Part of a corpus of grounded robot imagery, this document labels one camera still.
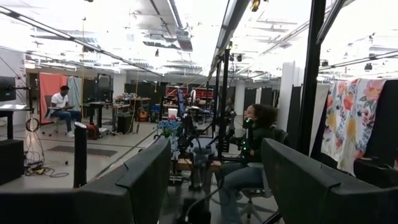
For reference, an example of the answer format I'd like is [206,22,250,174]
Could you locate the black pedestal stand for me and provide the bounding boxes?
[73,121,89,189]

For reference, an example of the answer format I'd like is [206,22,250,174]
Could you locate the floral print cloth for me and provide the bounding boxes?
[320,77,389,177]

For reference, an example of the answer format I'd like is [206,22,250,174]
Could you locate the black office monitor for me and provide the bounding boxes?
[0,76,17,103]

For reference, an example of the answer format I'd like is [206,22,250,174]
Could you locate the black light stand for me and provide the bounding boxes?
[213,46,233,161]

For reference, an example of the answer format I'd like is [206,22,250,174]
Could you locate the office chair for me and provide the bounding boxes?
[239,127,290,220]

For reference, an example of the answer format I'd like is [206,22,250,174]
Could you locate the blue artificial flowers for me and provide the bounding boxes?
[157,119,183,138]

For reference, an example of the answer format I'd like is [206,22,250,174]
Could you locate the red fabric backdrop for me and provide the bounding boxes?
[39,72,68,125]

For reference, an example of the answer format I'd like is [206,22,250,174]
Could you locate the black gantry frame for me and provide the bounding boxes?
[297,0,348,156]

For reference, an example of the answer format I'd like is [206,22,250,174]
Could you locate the grey fabric backdrop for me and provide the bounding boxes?
[67,76,84,112]

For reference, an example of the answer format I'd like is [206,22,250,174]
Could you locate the black speaker box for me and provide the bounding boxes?
[0,139,25,187]

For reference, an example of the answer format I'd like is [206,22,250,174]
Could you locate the floor cable bundle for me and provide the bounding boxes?
[24,108,70,179]

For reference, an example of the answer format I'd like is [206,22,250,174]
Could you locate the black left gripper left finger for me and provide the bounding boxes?
[0,136,172,224]

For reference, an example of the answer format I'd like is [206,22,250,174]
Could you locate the wooden workbench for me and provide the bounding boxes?
[170,157,222,172]

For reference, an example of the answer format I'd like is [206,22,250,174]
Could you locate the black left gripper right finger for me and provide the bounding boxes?
[261,138,398,224]

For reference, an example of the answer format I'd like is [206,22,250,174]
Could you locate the person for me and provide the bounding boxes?
[46,85,82,138]
[217,103,289,224]

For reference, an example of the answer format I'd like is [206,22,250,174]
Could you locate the small office desk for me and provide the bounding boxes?
[0,104,34,141]

